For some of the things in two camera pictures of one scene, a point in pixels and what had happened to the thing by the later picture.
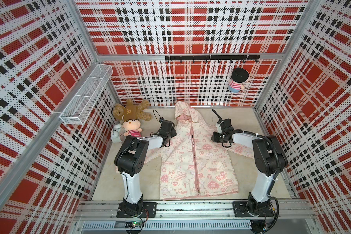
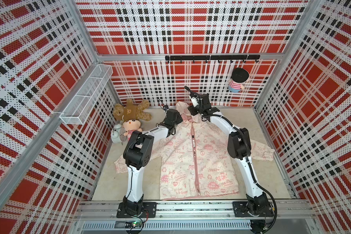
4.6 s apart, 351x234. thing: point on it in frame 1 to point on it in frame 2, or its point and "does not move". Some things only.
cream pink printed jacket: x=192 y=165 does not move
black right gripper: x=215 y=139 to x=191 y=109
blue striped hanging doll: x=239 y=75 does not move
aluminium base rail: x=290 y=216 does not move
